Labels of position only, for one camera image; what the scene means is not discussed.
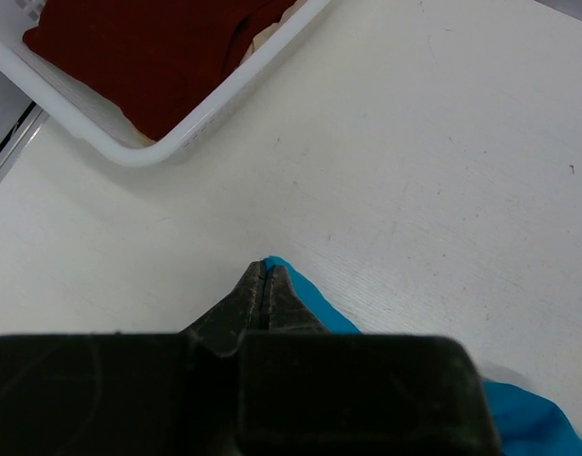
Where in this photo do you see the blue t shirt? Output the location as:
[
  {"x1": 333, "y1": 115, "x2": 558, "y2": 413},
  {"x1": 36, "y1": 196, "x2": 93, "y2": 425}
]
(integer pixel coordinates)
[{"x1": 264, "y1": 256, "x2": 582, "y2": 455}]

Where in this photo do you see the white plastic basket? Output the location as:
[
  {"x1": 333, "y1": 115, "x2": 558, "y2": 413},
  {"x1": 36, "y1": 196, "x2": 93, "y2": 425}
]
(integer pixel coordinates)
[{"x1": 0, "y1": 1, "x2": 333, "y2": 167}]

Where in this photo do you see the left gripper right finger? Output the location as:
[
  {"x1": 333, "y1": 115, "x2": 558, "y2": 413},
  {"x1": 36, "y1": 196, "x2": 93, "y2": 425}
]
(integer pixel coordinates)
[{"x1": 237, "y1": 266, "x2": 501, "y2": 455}]

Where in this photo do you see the aluminium rail frame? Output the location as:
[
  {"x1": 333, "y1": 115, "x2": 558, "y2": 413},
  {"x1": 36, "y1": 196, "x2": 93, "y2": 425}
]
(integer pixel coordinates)
[{"x1": 0, "y1": 102, "x2": 48, "y2": 184}]

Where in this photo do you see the dark red t shirt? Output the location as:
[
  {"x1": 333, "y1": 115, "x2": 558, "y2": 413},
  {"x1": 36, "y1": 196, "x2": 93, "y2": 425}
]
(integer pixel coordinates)
[{"x1": 23, "y1": 0, "x2": 294, "y2": 142}]

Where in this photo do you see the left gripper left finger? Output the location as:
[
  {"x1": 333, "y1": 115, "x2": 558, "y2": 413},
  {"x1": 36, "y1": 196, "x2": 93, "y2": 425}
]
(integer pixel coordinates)
[{"x1": 0, "y1": 261, "x2": 265, "y2": 455}]

